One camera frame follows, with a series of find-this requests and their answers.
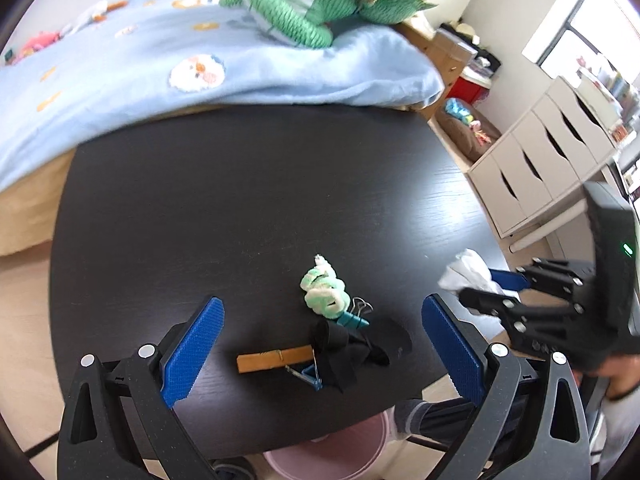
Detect person's left leg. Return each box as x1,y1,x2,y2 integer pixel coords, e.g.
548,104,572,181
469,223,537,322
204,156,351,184
215,456,258,480

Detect light blue printed blanket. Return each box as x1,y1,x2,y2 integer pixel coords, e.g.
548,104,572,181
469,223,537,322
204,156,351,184
0,0,446,193

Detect blue binder clip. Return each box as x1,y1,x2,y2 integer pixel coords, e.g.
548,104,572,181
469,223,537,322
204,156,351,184
285,365,323,392

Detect pink trash bin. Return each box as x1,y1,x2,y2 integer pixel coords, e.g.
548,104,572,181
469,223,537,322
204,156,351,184
262,410,391,480

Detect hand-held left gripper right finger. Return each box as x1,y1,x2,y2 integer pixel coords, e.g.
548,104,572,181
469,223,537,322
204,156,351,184
421,294,591,480

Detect black bag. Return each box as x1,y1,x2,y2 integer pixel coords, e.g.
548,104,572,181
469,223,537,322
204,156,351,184
440,22,503,81

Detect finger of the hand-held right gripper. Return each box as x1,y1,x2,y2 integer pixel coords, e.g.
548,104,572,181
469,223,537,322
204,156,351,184
459,286,583,358
487,258,597,302

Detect white goose plush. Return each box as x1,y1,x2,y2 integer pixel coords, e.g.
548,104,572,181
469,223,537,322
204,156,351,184
65,0,128,36

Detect pink plush toy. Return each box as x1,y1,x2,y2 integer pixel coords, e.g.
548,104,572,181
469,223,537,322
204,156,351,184
12,30,61,63

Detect wooden clothespin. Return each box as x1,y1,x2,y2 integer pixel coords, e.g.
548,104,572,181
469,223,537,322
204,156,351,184
236,344,316,374

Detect wooden bed frame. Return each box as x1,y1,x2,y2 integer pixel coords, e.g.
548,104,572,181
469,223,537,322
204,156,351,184
0,15,481,256

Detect white drawer cabinet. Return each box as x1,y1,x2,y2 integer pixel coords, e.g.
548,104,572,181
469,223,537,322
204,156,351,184
467,76,618,238

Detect brown pet bed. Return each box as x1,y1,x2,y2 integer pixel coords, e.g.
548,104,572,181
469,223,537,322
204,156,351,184
435,97,503,163

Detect green dragon plush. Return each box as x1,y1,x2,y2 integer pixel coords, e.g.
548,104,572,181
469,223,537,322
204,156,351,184
220,0,438,50

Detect white tissue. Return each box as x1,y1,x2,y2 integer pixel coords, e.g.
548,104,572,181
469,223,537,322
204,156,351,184
438,249,506,296

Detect teal binder clip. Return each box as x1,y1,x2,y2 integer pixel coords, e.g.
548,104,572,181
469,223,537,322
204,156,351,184
337,297,373,330

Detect red cooler box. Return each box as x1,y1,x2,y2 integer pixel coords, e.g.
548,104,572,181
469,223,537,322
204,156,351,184
457,67,493,108

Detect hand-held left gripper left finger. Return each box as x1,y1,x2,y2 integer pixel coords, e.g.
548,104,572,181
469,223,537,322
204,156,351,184
57,296,226,480

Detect blue toy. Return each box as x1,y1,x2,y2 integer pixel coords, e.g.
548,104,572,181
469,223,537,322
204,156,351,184
445,99,473,121

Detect books on cabinet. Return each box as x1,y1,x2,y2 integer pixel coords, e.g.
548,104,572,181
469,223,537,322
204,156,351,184
575,55,640,141

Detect black sock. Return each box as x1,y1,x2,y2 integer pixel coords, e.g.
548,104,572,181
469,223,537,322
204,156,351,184
360,316,413,356
312,321,391,393

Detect person's right hand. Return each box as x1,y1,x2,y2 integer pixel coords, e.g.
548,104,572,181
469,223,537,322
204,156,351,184
597,357,640,402

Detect window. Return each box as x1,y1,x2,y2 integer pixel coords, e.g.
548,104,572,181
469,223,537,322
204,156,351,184
522,0,640,81

